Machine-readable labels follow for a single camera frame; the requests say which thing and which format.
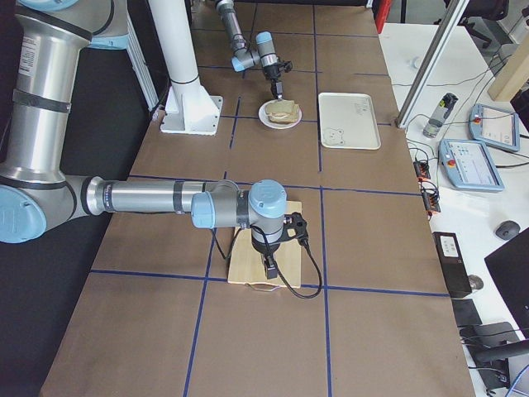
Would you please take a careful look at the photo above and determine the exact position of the white camera stand post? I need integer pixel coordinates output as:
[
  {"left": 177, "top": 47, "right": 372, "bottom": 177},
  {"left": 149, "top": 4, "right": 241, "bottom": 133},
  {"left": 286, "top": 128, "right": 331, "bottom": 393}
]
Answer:
[{"left": 149, "top": 0, "right": 223, "bottom": 136}]

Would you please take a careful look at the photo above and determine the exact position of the wooden cutting board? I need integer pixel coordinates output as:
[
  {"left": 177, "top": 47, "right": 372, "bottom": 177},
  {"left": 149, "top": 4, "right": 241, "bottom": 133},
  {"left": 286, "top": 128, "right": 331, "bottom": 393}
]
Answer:
[{"left": 226, "top": 199, "right": 303, "bottom": 289}]

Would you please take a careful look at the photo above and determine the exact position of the black box with label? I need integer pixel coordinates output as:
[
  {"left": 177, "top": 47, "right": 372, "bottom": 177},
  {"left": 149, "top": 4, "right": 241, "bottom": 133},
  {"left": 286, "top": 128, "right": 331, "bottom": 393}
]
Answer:
[{"left": 432, "top": 232, "right": 472, "bottom": 299}]

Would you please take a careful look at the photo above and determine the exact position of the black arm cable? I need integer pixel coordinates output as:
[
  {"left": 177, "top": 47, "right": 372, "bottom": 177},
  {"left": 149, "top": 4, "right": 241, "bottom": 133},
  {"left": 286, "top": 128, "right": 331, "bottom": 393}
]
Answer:
[{"left": 209, "top": 227, "right": 323, "bottom": 299}]

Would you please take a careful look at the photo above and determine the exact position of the black power strip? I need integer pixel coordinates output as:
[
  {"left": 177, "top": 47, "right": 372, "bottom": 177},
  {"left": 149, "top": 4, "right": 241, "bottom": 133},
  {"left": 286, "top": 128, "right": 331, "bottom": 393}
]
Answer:
[{"left": 413, "top": 160, "right": 441, "bottom": 218}]

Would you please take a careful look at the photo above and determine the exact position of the blue teach pendant far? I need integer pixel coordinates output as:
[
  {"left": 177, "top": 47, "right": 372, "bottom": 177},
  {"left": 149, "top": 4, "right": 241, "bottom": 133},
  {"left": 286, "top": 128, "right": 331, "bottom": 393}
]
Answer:
[{"left": 469, "top": 103, "right": 521, "bottom": 152}]

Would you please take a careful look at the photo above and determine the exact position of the aluminium frame post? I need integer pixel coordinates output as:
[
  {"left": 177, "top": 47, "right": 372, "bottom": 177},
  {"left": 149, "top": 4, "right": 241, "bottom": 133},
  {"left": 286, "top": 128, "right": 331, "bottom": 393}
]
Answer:
[{"left": 396, "top": 0, "right": 469, "bottom": 128}]

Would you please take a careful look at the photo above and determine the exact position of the blue teach pendant near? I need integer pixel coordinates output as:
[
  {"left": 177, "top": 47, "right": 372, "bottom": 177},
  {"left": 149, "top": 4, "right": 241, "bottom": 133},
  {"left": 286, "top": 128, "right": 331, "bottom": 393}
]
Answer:
[{"left": 438, "top": 139, "right": 504, "bottom": 192}]

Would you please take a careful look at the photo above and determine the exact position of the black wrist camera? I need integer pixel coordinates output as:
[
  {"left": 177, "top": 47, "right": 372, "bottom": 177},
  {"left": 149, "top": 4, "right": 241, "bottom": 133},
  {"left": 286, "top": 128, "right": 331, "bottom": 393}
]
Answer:
[
  {"left": 283, "top": 212, "right": 309, "bottom": 247},
  {"left": 276, "top": 60, "right": 293, "bottom": 74}
]

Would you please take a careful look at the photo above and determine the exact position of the clear water bottle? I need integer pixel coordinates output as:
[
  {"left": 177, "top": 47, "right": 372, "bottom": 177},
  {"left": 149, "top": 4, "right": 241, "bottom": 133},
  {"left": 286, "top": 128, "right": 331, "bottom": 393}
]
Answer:
[{"left": 422, "top": 93, "right": 458, "bottom": 138}]

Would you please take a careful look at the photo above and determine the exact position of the black computer mouse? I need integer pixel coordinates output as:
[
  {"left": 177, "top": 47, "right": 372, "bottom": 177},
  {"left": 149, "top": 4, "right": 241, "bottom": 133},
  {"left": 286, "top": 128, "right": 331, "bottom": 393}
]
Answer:
[{"left": 494, "top": 220, "right": 521, "bottom": 241}]

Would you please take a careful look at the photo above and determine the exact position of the brown bread slice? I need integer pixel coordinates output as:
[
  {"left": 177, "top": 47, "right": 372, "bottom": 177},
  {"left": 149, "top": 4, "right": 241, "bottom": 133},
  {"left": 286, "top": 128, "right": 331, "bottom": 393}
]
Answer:
[{"left": 266, "top": 99, "right": 297, "bottom": 113}]

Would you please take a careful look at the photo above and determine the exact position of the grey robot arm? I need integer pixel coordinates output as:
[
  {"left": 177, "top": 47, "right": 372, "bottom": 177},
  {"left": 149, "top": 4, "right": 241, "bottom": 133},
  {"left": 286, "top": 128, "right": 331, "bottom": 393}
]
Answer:
[
  {"left": 1, "top": 1, "right": 169, "bottom": 292},
  {"left": 215, "top": 0, "right": 293, "bottom": 100}
]

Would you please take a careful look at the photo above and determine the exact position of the bread slice under egg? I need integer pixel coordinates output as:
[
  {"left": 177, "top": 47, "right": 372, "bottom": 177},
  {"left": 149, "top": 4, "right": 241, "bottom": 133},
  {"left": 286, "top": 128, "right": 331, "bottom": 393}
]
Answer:
[{"left": 266, "top": 108, "right": 299, "bottom": 124}]

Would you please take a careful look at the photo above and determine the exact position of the blue teach pendant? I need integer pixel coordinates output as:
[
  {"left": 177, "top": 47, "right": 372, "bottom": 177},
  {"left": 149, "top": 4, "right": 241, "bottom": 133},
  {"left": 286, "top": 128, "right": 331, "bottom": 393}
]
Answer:
[
  {"left": 438, "top": 139, "right": 504, "bottom": 192},
  {"left": 469, "top": 103, "right": 521, "bottom": 152}
]

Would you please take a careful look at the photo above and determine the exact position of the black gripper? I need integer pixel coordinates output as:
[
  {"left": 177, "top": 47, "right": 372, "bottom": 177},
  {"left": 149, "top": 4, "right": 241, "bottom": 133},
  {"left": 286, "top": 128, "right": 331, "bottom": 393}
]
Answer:
[
  {"left": 262, "top": 63, "right": 284, "bottom": 99},
  {"left": 251, "top": 227, "right": 283, "bottom": 280}
]

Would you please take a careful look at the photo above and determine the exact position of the cream bear serving tray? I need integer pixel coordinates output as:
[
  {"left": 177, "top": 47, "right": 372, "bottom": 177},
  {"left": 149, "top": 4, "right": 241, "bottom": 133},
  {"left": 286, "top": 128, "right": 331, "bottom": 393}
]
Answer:
[{"left": 318, "top": 93, "right": 381, "bottom": 151}]

